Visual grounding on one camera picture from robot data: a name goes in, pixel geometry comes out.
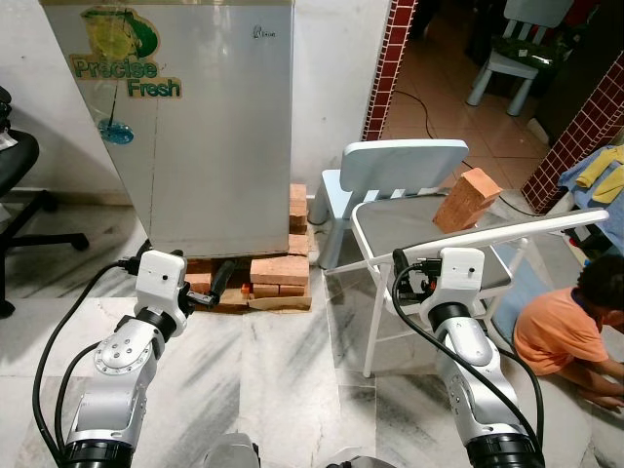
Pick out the silver fridge door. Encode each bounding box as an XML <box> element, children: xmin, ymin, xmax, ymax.
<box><xmin>39</xmin><ymin>0</ymin><xmax>295</xmax><ymax>259</ymax></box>

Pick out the loose red clay brick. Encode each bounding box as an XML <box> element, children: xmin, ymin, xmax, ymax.
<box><xmin>434</xmin><ymin>168</ymin><xmax>504</xmax><ymax>234</ymax></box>

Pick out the dusty blue floor item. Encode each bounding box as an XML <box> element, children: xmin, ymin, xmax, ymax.
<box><xmin>487</xmin><ymin>244</ymin><xmax>552</xmax><ymax>342</ymax></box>

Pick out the light blue plastic child chair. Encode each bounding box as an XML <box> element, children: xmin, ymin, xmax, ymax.
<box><xmin>310</xmin><ymin>139</ymin><xmax>470</xmax><ymax>271</ymax></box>

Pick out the child in orange shirt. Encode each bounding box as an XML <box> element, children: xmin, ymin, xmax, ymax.
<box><xmin>514</xmin><ymin>255</ymin><xmax>624</xmax><ymax>409</ymax></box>

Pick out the grey robot left leg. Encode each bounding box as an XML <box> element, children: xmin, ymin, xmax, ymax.
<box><xmin>200</xmin><ymin>434</ymin><xmax>260</xmax><ymax>468</ymax></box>

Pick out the grey robot leg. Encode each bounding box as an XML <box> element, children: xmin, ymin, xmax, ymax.
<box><xmin>200</xmin><ymin>434</ymin><xmax>260</xmax><ymax>468</ymax></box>
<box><xmin>327</xmin><ymin>454</ymin><xmax>371</xmax><ymax>468</ymax></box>

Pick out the grey robot right leg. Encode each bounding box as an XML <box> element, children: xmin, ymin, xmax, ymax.
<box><xmin>327</xmin><ymin>454</ymin><xmax>371</xmax><ymax>468</ymax></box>

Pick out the yellow cloth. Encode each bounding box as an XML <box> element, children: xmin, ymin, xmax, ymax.
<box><xmin>575</xmin><ymin>146</ymin><xmax>624</xmax><ymax>204</ymax></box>

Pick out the white plastic child chair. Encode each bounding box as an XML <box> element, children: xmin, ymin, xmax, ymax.
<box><xmin>467</xmin><ymin>0</ymin><xmax>576</xmax><ymax>116</ymax></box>

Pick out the black office chair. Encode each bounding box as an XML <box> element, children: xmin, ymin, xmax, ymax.
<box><xmin>0</xmin><ymin>86</ymin><xmax>91</xmax><ymax>319</ymax></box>

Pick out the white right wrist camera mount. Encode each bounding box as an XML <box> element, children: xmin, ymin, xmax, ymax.
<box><xmin>439</xmin><ymin>248</ymin><xmax>486</xmax><ymax>308</ymax></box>

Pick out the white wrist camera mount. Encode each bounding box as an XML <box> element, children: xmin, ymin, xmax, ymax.
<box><xmin>135</xmin><ymin>250</ymin><xmax>188</xmax><ymax>315</ymax></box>
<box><xmin>439</xmin><ymin>248</ymin><xmax>486</xmax><ymax>308</ymax></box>

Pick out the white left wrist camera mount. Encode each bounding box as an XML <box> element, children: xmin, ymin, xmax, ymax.
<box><xmin>135</xmin><ymin>250</ymin><xmax>188</xmax><ymax>315</ymax></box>

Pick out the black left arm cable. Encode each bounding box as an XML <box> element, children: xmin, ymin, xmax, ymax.
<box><xmin>32</xmin><ymin>257</ymin><xmax>137</xmax><ymax>461</ymax></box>

